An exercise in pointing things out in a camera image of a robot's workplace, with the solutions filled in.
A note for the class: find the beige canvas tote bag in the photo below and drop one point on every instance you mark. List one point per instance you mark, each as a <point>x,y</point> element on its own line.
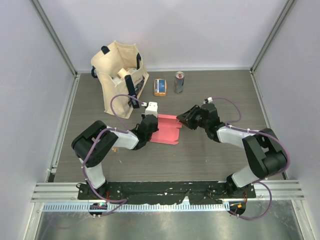
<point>106,64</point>

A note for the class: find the aluminium corner post left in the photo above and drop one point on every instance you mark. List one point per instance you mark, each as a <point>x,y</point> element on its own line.
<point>53,35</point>

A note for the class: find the orange sponge blue label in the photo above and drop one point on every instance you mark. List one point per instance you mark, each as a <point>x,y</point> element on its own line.
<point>160,87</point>

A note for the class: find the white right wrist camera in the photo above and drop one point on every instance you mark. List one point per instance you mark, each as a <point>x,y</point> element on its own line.
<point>208,100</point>

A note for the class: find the cream lotion bottle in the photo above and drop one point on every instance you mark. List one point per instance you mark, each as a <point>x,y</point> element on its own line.
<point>122,73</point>

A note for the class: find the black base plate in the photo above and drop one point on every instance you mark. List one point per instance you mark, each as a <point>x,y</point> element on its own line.
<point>167,192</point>

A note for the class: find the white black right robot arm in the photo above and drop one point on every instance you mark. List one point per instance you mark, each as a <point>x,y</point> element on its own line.
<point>265,155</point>

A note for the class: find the pink paper box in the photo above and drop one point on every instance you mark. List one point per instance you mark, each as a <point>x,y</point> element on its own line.
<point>168,130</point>

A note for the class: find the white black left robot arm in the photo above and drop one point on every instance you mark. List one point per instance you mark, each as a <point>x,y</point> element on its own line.
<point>94,143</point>

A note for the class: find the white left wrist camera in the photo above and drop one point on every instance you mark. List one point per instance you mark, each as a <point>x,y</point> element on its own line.
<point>152,109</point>

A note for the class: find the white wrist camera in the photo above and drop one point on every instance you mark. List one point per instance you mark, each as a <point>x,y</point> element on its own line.
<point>208,100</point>
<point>152,109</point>

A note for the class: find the aluminium corner post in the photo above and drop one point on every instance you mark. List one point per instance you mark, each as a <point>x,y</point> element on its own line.
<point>53,35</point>
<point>285,11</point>

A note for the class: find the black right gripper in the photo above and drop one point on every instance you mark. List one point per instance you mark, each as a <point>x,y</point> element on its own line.
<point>184,118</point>

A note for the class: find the aluminium front rail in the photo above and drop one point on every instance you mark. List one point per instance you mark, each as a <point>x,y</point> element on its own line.
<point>269,189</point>

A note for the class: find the slotted cable duct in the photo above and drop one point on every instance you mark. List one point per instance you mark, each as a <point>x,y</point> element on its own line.
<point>133,208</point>

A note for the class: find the clear plastic bottle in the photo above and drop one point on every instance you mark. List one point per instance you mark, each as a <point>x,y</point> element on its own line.
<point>118,81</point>

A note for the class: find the aluminium corner post right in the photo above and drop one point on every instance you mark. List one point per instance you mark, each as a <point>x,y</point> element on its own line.
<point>285,11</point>

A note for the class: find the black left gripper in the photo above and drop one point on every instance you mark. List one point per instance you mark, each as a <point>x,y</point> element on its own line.
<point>156,128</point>

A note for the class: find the silver energy drink can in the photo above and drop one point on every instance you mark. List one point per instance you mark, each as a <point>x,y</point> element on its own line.
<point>179,82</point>

